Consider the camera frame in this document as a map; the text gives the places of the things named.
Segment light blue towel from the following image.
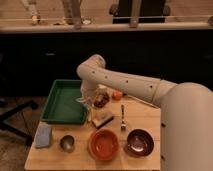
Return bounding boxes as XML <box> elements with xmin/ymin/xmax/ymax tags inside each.
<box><xmin>76</xmin><ymin>97</ymin><xmax>93</xmax><ymax>107</ymax></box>

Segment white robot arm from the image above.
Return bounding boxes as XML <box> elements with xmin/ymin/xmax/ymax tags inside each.
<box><xmin>77</xmin><ymin>54</ymin><xmax>213</xmax><ymax>171</ymax></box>

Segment green plastic tray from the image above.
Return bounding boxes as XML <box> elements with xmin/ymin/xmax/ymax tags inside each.
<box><xmin>41</xmin><ymin>79</ymin><xmax>87</xmax><ymax>125</ymax></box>

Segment jar with white lid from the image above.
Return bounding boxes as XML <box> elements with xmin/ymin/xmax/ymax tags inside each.
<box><xmin>94</xmin><ymin>85</ymin><xmax>110</xmax><ymax>108</ymax></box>

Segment orange round fruit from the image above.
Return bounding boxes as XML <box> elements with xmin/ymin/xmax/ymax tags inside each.
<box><xmin>112</xmin><ymin>90</ymin><xmax>123</xmax><ymax>100</ymax></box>

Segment black and white eraser block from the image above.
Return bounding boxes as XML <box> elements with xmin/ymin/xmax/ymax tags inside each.
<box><xmin>92</xmin><ymin>113</ymin><xmax>114</xmax><ymax>129</ymax></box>

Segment metal fork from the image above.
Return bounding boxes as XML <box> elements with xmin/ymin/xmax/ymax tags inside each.
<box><xmin>121</xmin><ymin>105</ymin><xmax>126</xmax><ymax>131</ymax></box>

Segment orange bowl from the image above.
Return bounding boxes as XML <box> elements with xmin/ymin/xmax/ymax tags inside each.
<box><xmin>87</xmin><ymin>129</ymin><xmax>119</xmax><ymax>161</ymax></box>

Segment small metal cup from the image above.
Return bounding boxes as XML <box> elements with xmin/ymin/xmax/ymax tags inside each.
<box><xmin>60</xmin><ymin>135</ymin><xmax>75</xmax><ymax>152</ymax></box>

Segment blue sponge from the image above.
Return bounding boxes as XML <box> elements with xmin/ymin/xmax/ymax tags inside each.
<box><xmin>35</xmin><ymin>124</ymin><xmax>52</xmax><ymax>148</ymax></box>

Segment dark purple bowl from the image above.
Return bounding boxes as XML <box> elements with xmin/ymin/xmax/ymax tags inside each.
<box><xmin>127</xmin><ymin>129</ymin><xmax>154</xmax><ymax>157</ymax></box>

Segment black office chair base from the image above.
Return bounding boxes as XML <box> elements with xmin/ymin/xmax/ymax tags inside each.
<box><xmin>0</xmin><ymin>99</ymin><xmax>39</xmax><ymax>147</ymax></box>

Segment black chair background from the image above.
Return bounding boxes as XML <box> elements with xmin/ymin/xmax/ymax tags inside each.
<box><xmin>109</xmin><ymin>0</ymin><xmax>171</xmax><ymax>24</ymax></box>

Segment wooden handled brush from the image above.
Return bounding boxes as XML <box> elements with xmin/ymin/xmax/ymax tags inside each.
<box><xmin>128</xmin><ymin>95</ymin><xmax>158</xmax><ymax>109</ymax></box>

